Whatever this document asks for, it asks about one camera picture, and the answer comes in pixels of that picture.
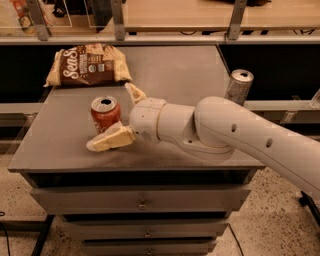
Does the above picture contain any top grey drawer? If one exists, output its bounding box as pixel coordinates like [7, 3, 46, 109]
[31, 185, 250, 215]

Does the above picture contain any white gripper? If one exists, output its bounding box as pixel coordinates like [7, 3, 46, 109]
[86, 83, 166, 152]

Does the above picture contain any middle grey drawer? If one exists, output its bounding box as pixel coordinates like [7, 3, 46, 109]
[65, 219, 228, 240]

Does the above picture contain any black floor bar left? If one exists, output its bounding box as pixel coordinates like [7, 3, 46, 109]
[31, 215, 54, 256]

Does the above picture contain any grey drawer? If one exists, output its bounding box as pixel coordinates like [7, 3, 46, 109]
[31, 185, 250, 215]
[65, 219, 228, 240]
[83, 239, 216, 256]

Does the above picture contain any silver blue energy drink can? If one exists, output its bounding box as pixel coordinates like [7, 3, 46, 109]
[225, 69, 254, 106]

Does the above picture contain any grey drawer cabinet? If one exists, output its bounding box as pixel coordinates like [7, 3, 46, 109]
[7, 45, 268, 256]

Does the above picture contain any wooden desk with metal legs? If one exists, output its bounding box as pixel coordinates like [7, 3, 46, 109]
[94, 0, 320, 43]

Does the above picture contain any black floor bar right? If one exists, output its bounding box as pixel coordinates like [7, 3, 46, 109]
[299, 192, 320, 227]

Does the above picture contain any red Coca-Cola can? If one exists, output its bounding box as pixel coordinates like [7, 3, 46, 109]
[91, 96, 121, 134]

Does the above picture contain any black floor bar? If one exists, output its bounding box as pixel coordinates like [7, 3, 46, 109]
[299, 192, 320, 227]
[31, 215, 54, 256]

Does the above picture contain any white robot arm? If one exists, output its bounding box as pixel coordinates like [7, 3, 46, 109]
[87, 83, 320, 200]

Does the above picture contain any red object behind glass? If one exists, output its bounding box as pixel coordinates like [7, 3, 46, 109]
[9, 0, 37, 36]

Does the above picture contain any bottom grey drawer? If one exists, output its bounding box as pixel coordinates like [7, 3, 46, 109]
[83, 239, 216, 256]

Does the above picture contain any brown white chip bag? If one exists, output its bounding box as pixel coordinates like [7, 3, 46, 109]
[45, 43, 132, 87]

